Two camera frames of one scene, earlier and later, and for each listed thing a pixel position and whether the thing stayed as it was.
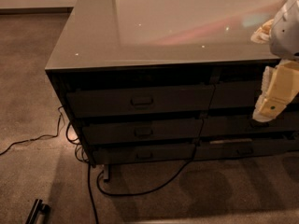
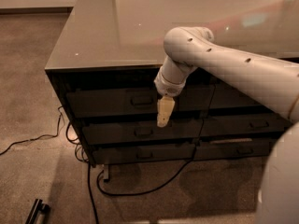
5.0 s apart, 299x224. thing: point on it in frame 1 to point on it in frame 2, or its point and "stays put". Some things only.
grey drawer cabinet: x=151 y=74 stays put
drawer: x=246 y=147 stays put
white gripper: x=286 y=35 to x=167 y=87
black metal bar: x=38 y=208 stays put
